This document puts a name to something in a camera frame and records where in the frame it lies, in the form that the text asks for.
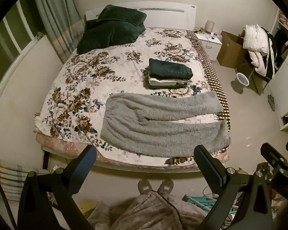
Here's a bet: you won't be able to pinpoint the grey fleece pants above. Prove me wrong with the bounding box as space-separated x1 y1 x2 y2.
100 91 231 157

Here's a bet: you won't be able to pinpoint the grey slipper pair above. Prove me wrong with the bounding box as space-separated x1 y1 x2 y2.
267 94 276 111

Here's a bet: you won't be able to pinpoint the wooden chair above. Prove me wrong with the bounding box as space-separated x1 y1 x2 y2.
235 61 271 95

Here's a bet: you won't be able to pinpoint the white trash bin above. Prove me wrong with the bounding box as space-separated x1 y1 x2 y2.
232 73 250 94

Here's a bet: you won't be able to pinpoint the floral bed cover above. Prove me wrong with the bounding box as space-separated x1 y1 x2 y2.
35 28 230 170

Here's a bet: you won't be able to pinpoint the cardboard box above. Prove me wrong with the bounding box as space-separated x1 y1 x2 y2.
217 31 247 69

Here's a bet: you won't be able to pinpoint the white puffer jacket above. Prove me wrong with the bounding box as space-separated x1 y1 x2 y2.
243 24 270 77

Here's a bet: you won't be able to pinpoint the white wardrobe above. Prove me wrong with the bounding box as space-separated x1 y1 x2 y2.
269 9 288 131

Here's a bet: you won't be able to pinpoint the pink folded blanket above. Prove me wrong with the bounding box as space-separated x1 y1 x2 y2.
279 12 288 29

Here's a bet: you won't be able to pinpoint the white nightstand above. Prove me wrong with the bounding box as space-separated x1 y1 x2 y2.
195 32 222 61

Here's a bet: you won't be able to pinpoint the cream table lamp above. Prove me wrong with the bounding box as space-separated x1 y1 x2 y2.
204 20 215 33

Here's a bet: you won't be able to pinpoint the white folded pants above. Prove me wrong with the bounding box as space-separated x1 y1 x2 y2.
148 75 189 89

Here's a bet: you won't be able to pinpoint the dark folded jeans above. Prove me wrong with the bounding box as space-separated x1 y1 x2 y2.
149 58 193 80

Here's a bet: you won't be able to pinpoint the white headboard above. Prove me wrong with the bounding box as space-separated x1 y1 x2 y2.
84 1 198 30

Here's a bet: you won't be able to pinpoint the dark green blanket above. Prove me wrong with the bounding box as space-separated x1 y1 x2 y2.
77 5 147 55

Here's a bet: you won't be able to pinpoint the green curtain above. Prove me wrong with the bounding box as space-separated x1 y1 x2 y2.
35 0 85 63

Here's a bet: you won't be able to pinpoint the window frame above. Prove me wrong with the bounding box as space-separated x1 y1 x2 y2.
0 0 45 92

